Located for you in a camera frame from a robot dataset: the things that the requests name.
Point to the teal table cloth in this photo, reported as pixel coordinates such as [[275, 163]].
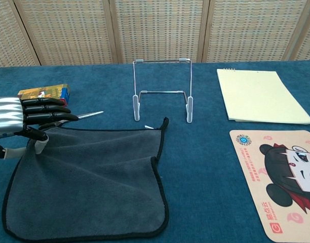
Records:
[[94, 83]]

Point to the pale yellow spiral notepad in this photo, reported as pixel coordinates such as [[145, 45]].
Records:
[[258, 96]]

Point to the blue cloth with black trim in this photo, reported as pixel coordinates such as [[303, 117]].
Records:
[[81, 177]]

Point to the cartoon girl mouse pad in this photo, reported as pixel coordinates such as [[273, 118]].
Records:
[[271, 177]]

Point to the woven bamboo folding screen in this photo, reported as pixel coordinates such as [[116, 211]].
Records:
[[157, 30]]

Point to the colourful cardboard box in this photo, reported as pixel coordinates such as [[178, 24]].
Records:
[[43, 91]]

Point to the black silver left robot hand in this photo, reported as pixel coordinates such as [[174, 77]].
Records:
[[8, 114]]

